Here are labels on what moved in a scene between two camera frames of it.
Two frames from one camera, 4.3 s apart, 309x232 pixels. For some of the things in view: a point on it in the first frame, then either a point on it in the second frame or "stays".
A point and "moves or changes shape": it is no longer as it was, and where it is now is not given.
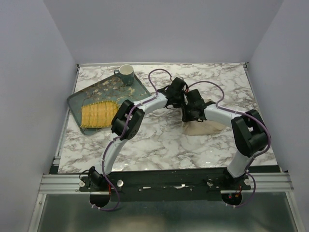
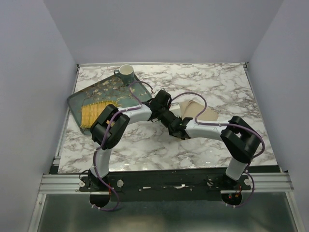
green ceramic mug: (126, 73) stays
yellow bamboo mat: (100, 114) stays
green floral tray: (110, 89) stays
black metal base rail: (188, 185) stays
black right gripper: (185, 117) -> (180, 118)
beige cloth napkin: (205, 127) moves or changes shape
